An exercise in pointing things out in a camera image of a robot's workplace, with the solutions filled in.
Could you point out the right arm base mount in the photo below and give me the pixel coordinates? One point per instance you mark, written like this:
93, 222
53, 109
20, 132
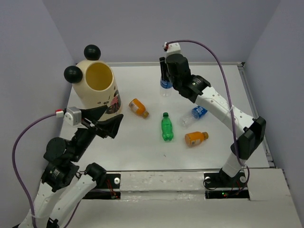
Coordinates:
217, 187

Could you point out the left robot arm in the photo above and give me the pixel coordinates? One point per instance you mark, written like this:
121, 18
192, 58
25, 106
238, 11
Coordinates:
62, 185

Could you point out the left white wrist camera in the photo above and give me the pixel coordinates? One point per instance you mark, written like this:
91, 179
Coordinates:
73, 116

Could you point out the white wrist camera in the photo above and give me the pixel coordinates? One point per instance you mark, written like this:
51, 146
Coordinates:
172, 48
73, 116

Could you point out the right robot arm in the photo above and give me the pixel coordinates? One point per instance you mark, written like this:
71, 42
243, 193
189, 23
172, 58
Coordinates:
248, 132

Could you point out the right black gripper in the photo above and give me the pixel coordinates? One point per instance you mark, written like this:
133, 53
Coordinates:
165, 76

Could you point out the cream cat bin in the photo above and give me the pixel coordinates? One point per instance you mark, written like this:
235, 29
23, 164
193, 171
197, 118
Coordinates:
94, 82

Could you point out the orange juice bottle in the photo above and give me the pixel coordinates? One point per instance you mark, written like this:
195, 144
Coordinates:
138, 108
195, 138

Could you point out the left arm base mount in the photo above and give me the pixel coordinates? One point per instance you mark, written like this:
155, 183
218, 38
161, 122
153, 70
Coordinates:
108, 190

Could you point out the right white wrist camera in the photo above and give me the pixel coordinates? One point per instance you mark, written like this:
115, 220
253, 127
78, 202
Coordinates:
172, 48

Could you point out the green plastic bottle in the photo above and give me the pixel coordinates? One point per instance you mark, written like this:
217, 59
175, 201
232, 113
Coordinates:
166, 127

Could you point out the blue label bottle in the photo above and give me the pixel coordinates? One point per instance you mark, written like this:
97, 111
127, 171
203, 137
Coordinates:
192, 116
165, 87

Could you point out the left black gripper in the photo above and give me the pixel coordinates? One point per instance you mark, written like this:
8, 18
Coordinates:
111, 125

